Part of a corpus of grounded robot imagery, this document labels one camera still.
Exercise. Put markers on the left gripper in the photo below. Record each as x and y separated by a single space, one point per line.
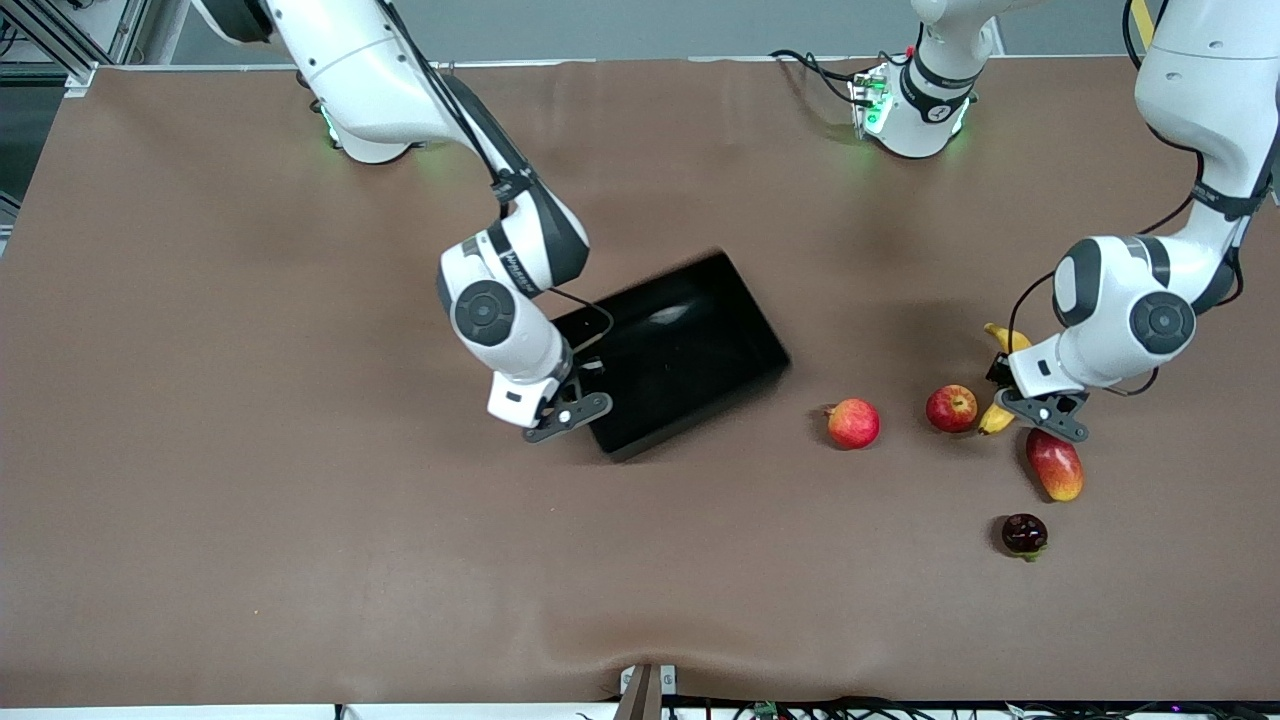
999 371

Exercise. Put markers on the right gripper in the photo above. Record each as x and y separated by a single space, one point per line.
577 376

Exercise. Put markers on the yellow banana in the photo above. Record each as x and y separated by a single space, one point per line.
1005 337

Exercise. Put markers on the red yellow apple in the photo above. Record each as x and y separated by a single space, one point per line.
853 424
951 408

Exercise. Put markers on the black rectangular plastic box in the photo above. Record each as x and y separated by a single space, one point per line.
690 350

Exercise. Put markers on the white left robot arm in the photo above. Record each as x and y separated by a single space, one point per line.
1200 90

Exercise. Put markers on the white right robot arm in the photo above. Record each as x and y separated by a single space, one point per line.
350 70

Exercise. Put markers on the red yellow mango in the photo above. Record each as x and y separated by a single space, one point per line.
1055 468

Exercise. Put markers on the dark purple mangosteen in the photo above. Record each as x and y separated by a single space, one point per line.
1024 533

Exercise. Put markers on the brown table cover mat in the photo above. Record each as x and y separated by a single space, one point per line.
300 550

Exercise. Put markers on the grey camera mounting pole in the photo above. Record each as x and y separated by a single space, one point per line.
640 700

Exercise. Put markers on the aluminium frame profile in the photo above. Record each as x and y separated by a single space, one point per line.
135 30

